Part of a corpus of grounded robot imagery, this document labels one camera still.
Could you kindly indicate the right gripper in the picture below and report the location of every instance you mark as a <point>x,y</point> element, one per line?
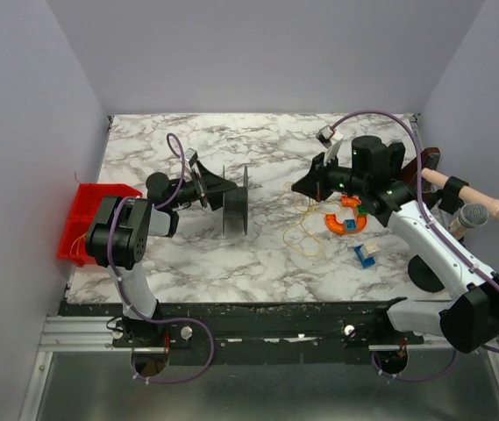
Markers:
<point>322,176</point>

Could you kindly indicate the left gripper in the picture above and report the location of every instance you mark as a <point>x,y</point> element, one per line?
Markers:
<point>203,186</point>

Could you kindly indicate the black cable spool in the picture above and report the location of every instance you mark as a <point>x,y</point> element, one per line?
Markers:
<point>235,208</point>

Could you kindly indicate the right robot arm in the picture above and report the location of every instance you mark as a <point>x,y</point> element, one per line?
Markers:
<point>471,318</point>

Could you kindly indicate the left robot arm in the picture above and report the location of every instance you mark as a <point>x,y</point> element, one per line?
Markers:
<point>117,238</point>

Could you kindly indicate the orange curved toy track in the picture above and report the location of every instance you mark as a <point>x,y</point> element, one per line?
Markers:
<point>348,226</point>

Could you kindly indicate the blue white toy block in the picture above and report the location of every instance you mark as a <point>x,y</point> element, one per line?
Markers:
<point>366,253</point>

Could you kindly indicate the black triangular stand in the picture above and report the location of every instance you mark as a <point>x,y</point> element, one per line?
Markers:
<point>396,155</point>

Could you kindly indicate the red plastic bin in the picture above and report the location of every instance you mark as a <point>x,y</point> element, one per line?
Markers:
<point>87,200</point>

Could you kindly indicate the black round stand base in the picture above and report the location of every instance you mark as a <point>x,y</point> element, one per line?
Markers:
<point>423,277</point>

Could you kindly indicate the grey microphone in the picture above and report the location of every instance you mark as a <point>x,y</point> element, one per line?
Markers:
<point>470,216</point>

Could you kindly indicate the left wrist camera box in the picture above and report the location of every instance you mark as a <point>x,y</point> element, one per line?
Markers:
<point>191,157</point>

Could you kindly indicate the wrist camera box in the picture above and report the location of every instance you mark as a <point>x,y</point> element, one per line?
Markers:
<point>327,136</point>
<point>191,157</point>

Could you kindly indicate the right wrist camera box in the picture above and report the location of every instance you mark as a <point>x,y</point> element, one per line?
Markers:
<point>327,136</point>

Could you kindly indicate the beige handle with black clamp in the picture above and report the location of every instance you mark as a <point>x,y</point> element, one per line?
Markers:
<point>466,194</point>

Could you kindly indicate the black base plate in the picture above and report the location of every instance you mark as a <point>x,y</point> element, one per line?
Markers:
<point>249,333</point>

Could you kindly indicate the aluminium rail frame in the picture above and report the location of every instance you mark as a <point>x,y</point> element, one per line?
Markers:
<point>79,375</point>

